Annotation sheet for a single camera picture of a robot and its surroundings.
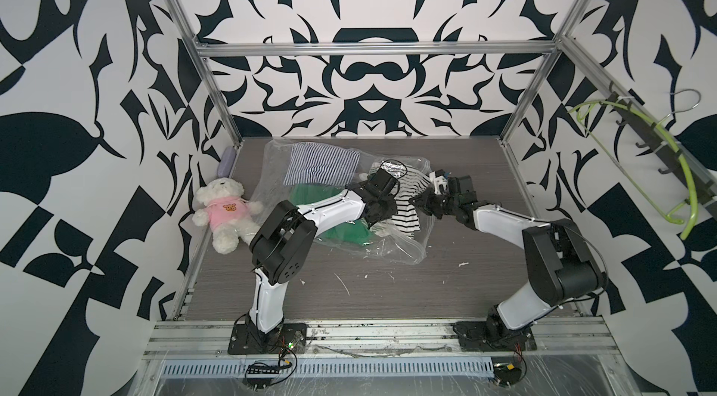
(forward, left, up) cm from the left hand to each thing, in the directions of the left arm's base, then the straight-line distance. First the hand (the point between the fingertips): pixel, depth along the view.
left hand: (392, 205), depth 92 cm
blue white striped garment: (+19, +25, -1) cm, 32 cm away
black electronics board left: (-42, +38, -10) cm, 57 cm away
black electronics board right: (-45, -25, -9) cm, 52 cm away
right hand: (+1, -5, +3) cm, 6 cm away
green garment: (-8, +12, -2) cm, 15 cm away
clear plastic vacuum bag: (-13, +2, +1) cm, 14 cm away
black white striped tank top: (-3, -4, -1) cm, 6 cm away
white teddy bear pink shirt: (-2, +52, +1) cm, 52 cm away
